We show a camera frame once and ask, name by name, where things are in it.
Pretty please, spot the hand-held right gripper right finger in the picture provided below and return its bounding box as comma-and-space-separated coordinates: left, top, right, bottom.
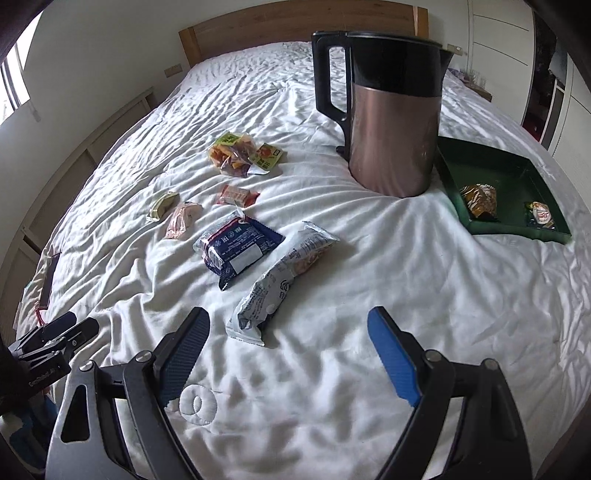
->
367, 306, 534, 480

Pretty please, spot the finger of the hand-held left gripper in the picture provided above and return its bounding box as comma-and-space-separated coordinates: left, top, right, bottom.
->
21, 317, 100, 370
9, 311, 78, 356

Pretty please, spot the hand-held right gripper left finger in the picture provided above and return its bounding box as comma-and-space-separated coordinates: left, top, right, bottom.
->
46, 307, 211, 480

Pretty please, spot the long white snack packet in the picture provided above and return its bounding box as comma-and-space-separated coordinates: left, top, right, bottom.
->
225, 220, 340, 347

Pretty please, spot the dark blue snack packet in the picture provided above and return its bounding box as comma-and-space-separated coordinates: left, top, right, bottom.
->
193, 210, 284, 291

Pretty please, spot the pink snack packet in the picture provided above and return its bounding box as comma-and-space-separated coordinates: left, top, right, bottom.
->
164, 202, 203, 240

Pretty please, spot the small red snack packet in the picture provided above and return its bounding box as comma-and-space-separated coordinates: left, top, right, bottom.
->
217, 185, 260, 208

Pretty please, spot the dark green tray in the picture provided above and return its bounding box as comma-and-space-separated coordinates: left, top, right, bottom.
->
434, 135, 573, 245

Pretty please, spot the small yellow-green snack packet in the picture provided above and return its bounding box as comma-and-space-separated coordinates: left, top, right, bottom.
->
147, 191, 180, 223

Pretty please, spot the brown striped snack packet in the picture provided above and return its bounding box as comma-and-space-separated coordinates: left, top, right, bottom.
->
459, 183, 499, 222

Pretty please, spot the small clear candy packet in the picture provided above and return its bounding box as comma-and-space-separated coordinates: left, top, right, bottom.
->
524, 200, 557, 230

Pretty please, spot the clear dried fruit bag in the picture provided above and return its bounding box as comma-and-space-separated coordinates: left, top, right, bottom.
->
208, 131, 259, 178

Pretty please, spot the green and orange sachet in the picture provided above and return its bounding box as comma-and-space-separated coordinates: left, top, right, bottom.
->
249, 142, 283, 175

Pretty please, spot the copper and black electric kettle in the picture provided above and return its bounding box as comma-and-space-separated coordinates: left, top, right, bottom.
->
311, 30, 455, 198

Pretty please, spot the window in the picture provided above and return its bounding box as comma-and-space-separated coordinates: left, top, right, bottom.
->
0, 18, 31, 121

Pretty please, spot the wooden nightstand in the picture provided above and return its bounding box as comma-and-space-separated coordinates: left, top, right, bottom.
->
443, 67, 492, 102

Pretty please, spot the white wardrobe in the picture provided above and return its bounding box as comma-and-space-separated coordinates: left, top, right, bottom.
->
466, 0, 591, 158

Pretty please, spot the wooden headboard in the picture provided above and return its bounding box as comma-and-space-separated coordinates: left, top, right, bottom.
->
178, 0, 430, 75

